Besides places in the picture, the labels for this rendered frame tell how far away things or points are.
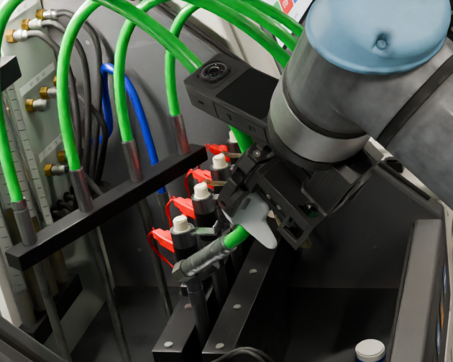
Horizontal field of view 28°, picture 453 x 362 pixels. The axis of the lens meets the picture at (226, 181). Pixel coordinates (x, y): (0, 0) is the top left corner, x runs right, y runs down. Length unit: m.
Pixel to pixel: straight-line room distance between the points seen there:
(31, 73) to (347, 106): 0.80
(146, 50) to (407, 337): 0.54
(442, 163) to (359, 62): 0.08
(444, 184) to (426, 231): 0.74
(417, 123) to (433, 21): 0.06
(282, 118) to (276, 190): 0.09
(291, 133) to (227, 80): 0.12
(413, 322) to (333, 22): 0.64
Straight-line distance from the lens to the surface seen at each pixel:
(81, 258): 1.41
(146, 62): 1.31
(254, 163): 0.70
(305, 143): 0.61
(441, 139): 0.53
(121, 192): 1.19
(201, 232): 1.02
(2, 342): 0.74
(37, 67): 1.31
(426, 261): 1.22
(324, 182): 0.66
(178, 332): 1.10
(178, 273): 0.92
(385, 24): 0.51
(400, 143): 0.54
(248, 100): 0.69
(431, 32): 0.52
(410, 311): 1.13
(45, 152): 1.31
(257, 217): 0.77
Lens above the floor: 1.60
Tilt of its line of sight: 25 degrees down
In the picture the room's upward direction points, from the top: 11 degrees counter-clockwise
